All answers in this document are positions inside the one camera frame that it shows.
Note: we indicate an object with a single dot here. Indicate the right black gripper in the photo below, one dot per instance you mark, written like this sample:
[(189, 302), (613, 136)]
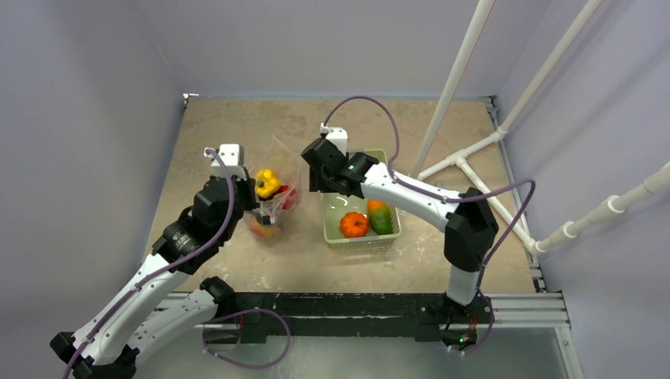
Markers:
[(316, 170)]

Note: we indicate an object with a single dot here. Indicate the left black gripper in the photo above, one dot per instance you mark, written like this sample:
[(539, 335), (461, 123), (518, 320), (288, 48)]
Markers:
[(247, 185)]

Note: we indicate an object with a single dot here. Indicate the green plastic basket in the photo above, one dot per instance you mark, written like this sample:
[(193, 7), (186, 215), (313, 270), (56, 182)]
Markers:
[(336, 206)]

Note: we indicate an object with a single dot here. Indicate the clear pink zip bag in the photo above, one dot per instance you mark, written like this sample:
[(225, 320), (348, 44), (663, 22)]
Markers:
[(286, 165)]

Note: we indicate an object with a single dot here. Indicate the red tomato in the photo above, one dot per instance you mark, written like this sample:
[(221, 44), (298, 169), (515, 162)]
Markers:
[(288, 197)]

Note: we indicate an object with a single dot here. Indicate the peach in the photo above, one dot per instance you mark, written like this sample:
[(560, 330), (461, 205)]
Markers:
[(263, 232)]

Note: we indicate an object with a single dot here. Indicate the yellow bell pepper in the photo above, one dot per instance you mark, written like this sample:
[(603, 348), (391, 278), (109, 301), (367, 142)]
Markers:
[(266, 183)]

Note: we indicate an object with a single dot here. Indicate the small orange pumpkin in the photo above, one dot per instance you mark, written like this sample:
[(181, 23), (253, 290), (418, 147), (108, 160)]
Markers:
[(354, 225)]

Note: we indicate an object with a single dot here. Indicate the green orange mango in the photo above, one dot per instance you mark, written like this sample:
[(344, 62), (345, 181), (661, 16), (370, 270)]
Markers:
[(378, 214)]

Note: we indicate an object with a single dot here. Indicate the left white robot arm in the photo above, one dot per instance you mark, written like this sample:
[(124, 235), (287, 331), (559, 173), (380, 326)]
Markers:
[(110, 345)]

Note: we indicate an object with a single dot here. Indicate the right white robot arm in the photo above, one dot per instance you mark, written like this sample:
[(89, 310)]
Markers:
[(465, 219)]

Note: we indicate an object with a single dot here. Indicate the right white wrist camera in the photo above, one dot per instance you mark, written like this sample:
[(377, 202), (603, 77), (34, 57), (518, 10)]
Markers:
[(336, 135)]

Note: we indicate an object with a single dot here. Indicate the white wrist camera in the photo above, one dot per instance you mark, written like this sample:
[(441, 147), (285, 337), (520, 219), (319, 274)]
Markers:
[(336, 135), (232, 155)]

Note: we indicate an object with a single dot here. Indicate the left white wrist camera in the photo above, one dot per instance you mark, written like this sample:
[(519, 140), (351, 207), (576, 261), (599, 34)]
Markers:
[(232, 155)]

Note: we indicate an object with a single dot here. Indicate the white pipe frame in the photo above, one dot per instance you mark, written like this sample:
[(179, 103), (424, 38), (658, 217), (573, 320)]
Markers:
[(607, 210)]

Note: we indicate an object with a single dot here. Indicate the black base frame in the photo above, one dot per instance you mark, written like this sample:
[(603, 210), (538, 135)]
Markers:
[(424, 317)]

